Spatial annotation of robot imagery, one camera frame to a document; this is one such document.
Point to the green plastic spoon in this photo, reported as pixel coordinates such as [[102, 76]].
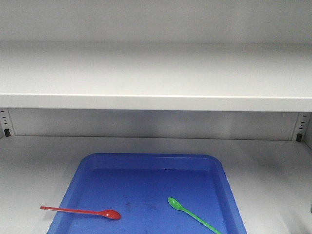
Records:
[[176, 205]]

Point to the blue plastic tray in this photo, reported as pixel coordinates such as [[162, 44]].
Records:
[[138, 186]]

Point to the grey cabinet upper shelf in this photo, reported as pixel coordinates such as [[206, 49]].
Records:
[[125, 76]]

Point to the red plastic spoon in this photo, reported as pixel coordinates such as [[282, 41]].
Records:
[[110, 214]]

